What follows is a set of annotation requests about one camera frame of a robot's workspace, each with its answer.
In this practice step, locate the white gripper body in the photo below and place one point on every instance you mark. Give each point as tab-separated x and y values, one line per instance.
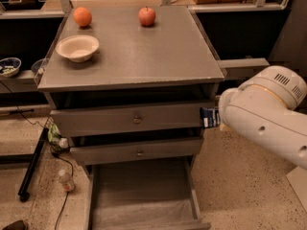
225	108

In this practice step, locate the dark blue rxbar wrapper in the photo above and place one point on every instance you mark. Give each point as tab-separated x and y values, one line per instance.
210	117

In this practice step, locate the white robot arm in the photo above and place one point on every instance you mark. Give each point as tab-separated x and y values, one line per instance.
262	109

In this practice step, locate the brass top drawer knob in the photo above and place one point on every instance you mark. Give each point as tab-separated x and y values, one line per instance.
137	120

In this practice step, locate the brass drawer knob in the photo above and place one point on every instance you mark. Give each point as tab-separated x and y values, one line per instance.
137	120
139	153

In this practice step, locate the brass middle drawer knob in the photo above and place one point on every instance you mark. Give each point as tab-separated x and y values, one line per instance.
139	153

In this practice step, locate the grey bottom drawer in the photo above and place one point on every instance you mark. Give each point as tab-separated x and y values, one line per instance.
143	195

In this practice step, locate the grey drawer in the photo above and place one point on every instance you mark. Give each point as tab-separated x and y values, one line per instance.
119	119
104	154
143	195

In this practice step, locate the grey drawer cabinet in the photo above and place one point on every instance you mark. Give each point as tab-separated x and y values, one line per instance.
169	62

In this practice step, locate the grey middle drawer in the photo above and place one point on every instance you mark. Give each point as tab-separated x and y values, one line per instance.
104	154

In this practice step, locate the grey top drawer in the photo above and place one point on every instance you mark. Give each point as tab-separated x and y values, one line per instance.
119	119

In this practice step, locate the red apple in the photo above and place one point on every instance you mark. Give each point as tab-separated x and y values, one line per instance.
146	16

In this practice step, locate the white bowl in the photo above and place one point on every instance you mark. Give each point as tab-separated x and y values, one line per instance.
78	48

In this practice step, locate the clear plastic bottle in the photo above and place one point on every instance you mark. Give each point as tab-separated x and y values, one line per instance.
66	180

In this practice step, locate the green white bottle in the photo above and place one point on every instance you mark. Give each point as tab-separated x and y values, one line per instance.
56	140

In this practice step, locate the clear plastic container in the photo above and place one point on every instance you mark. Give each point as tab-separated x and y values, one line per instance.
38	68

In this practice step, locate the black stand leg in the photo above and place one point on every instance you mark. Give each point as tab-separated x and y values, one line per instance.
23	190

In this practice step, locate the blue patterned bowl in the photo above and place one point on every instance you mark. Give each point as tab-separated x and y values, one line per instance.
9	66

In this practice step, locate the dark shoe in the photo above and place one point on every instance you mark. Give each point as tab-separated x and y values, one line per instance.
17	225

